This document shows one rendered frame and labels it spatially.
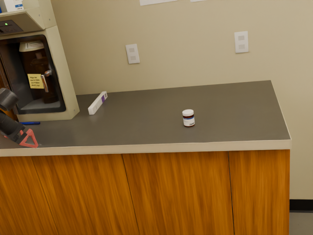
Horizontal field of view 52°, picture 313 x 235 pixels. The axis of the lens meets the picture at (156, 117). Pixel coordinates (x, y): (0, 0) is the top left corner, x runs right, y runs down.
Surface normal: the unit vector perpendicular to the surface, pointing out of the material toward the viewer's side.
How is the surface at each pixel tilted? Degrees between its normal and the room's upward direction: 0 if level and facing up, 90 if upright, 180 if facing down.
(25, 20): 135
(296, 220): 0
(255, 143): 90
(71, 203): 90
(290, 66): 90
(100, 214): 90
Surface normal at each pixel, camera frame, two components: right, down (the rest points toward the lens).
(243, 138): -0.15, -0.91
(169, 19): -0.21, 0.41
